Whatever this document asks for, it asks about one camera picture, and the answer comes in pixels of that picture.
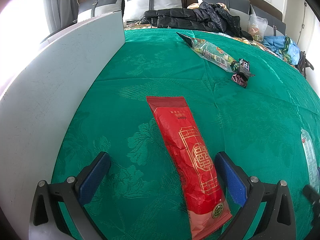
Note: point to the grey cushion far left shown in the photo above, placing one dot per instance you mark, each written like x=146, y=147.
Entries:
x=93, y=8

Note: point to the grey cushion right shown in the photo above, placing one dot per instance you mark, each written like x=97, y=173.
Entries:
x=236, y=7

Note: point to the red snack packet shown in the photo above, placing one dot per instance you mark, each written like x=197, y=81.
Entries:
x=206, y=204

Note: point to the white cardboard box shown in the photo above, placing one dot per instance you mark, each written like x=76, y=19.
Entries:
x=38, y=106

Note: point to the green candy packet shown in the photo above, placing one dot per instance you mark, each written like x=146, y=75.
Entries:
x=211, y=53

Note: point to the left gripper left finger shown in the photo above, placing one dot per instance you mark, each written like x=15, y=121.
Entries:
x=46, y=218

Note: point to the dark chocolate bar wrapper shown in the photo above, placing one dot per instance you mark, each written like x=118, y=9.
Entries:
x=241, y=70

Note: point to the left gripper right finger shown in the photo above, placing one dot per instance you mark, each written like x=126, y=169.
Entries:
x=278, y=218

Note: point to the green satin tablecloth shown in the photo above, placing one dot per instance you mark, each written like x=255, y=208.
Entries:
x=259, y=127

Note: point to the grey window curtain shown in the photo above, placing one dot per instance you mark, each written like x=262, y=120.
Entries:
x=60, y=13

